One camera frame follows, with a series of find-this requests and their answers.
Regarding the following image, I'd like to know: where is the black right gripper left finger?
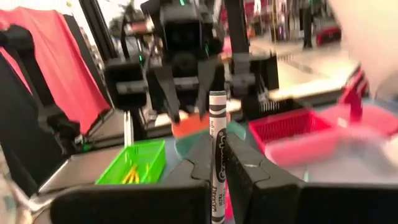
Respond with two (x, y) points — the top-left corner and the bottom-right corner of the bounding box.
(49, 135), (213, 224)

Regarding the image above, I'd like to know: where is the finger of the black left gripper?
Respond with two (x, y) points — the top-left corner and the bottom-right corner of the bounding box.
(197, 58), (225, 121)
(153, 66), (182, 124)

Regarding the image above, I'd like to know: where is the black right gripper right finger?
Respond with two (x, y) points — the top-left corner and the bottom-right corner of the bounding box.
(224, 132), (398, 224)

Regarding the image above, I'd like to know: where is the grey crayon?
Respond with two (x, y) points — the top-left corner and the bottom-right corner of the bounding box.
(208, 90), (228, 224)

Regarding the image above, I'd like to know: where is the orange plastic bin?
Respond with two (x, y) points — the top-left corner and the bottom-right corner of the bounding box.
(170, 111), (212, 139)

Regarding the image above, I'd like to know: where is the red plastic basket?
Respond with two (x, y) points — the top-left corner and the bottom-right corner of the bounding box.
(248, 108), (345, 167)
(224, 180), (236, 223)

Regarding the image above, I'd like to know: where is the green plastic basket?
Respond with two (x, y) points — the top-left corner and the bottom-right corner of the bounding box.
(95, 138), (167, 186)

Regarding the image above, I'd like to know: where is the teal plastic bin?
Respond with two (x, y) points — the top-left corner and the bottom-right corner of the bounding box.
(175, 120), (247, 160)

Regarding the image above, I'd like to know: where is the black plastic basket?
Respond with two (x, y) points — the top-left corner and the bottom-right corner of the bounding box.
(257, 98), (307, 119)

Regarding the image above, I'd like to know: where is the black diagonal support strut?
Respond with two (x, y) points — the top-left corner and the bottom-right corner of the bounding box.
(78, 0), (118, 63)

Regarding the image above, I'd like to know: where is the clear plastic bin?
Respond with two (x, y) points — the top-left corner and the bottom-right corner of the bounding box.
(279, 130), (398, 184)

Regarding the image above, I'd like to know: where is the red fabric cover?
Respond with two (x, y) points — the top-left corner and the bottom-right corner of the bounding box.
(0, 6), (112, 135)

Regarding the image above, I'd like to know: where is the black stand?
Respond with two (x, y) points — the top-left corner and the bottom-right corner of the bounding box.
(0, 24), (82, 197)

